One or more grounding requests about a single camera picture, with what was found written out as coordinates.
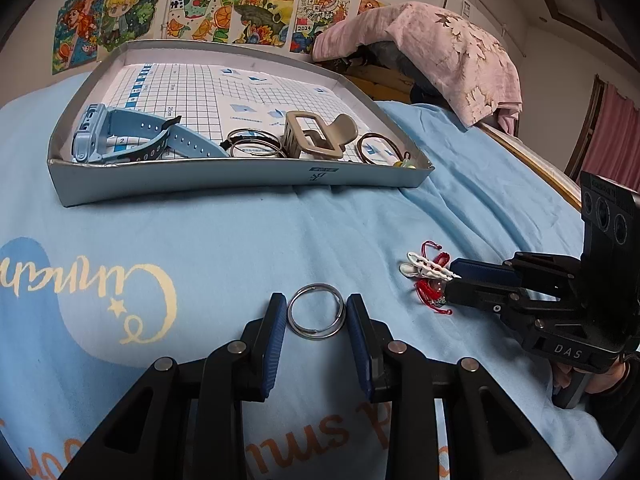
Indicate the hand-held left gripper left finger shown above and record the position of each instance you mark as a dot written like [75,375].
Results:
[272,345]

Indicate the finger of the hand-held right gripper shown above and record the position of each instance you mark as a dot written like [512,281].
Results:
[485,271]
[480,296]

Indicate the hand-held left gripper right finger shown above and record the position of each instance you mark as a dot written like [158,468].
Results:
[360,345]

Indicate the white hair clip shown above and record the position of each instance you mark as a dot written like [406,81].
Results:
[425,265]

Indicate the green yellow hair ornament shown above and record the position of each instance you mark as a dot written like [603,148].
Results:
[406,162]

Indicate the grey cardboard box tray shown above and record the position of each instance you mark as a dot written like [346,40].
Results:
[200,180]

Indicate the beige hair claw clip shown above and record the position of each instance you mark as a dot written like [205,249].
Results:
[325,147]

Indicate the light blue wrist watch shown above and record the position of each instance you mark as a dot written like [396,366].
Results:
[90,135]

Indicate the person's right forearm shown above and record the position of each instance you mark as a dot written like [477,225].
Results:
[620,420]

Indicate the person's right hand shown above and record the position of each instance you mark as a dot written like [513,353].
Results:
[607,377]

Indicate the blue printed bedsheet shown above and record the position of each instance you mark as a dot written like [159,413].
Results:
[200,250]

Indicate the pink curtain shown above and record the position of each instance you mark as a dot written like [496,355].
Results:
[615,145]

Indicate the wooden bed headboard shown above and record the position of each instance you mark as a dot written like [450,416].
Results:
[380,82]

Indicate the pink floral blanket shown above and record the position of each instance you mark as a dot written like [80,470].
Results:
[440,50]

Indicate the white air conditioner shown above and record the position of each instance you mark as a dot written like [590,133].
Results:
[462,7]

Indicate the small red drawing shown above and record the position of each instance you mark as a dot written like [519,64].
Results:
[370,6]

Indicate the crowded city drawing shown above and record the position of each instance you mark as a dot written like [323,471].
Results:
[315,15]

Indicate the orange landscape drawing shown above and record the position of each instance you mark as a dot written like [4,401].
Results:
[265,5]

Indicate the fish and turtle drawing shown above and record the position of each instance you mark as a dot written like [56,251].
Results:
[200,5]

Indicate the blond character green drawing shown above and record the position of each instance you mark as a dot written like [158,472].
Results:
[125,10]

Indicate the orange-haired girl blue drawing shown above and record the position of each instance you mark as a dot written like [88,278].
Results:
[80,25]

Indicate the wooden bed side rail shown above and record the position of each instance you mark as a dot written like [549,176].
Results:
[530,160]

